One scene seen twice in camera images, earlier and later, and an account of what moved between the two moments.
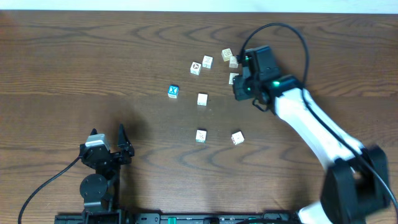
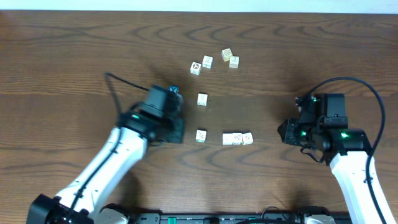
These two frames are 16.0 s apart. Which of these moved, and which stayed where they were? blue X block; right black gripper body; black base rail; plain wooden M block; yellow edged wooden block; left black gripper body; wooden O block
Moved: left black gripper body; wooden O block; right black gripper body
Stayed: black base rail; plain wooden M block; yellow edged wooden block; blue X block
